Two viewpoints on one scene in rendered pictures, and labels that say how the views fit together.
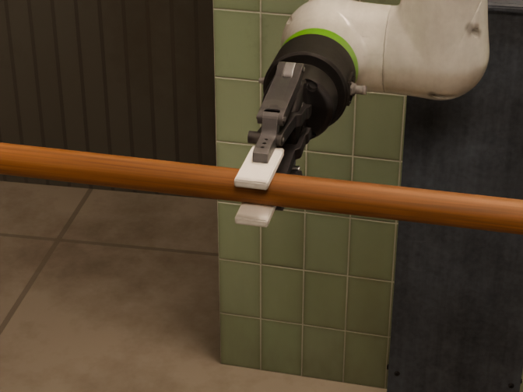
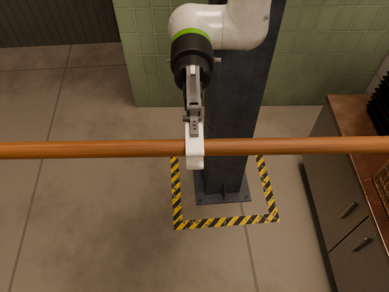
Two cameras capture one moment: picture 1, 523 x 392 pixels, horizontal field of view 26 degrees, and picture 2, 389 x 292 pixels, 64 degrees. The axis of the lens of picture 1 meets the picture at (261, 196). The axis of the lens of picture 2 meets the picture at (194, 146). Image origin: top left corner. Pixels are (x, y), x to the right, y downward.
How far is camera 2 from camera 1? 0.60 m
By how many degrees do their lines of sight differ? 27
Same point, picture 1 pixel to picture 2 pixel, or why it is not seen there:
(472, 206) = (308, 146)
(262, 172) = (198, 145)
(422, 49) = (241, 30)
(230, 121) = (124, 25)
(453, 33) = (257, 22)
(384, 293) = not seen: hidden behind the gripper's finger
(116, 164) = (115, 149)
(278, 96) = (193, 91)
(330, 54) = (202, 46)
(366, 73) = (214, 44)
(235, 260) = (135, 74)
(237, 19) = not seen: outside the picture
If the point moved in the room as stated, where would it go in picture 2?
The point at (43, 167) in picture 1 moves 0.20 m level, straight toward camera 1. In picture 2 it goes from (74, 155) to (112, 265)
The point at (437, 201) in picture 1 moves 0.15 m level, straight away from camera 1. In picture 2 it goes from (290, 146) to (270, 85)
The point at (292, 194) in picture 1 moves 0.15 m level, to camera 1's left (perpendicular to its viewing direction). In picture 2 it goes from (215, 152) to (125, 171)
